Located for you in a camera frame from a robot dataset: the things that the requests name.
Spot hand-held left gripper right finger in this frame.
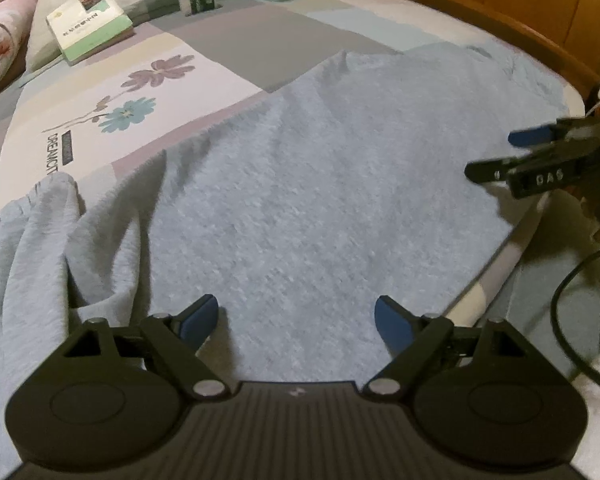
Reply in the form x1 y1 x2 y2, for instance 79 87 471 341
362 296 573 402

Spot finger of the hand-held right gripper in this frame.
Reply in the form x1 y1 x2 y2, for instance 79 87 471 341
465 146 561 185
509 119 600 148

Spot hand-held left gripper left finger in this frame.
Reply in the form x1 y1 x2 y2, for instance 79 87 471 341
22 295 232 402

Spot grey sweatpants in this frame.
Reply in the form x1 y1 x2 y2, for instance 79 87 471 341
0 42 571 480

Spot wooden headboard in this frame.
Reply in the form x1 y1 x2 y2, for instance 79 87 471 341
320 0 600 106

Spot green white book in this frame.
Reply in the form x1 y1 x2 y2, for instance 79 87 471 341
46 0 135 67

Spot pink folded quilt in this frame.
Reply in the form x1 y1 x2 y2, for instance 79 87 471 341
0 0 38 108

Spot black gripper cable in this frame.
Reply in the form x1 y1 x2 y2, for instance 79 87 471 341
552 240 600 398

